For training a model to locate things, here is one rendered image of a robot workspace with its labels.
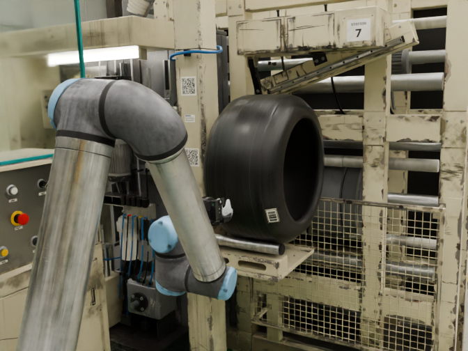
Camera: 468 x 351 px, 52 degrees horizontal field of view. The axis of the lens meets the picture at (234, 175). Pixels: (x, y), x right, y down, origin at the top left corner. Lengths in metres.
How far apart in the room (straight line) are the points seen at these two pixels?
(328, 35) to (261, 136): 0.56
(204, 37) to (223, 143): 0.49
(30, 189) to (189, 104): 0.69
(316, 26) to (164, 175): 1.19
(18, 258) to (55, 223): 0.89
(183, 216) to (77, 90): 0.35
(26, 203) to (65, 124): 0.88
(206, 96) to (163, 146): 1.06
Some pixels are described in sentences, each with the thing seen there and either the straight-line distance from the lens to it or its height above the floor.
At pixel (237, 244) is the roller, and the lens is 1.88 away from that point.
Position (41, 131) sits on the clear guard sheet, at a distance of 1.83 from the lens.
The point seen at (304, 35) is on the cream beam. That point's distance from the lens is 2.03.
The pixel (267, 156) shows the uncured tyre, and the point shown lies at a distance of 1.63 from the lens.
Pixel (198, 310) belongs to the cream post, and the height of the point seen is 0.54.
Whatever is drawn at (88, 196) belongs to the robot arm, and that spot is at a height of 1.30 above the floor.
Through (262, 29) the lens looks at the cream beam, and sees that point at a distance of 2.11.
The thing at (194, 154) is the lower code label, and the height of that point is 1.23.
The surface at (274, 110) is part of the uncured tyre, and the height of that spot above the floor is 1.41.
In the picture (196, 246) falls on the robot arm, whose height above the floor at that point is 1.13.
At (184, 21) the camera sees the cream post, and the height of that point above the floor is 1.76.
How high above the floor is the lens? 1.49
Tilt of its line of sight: 10 degrees down
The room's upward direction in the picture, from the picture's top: 2 degrees counter-clockwise
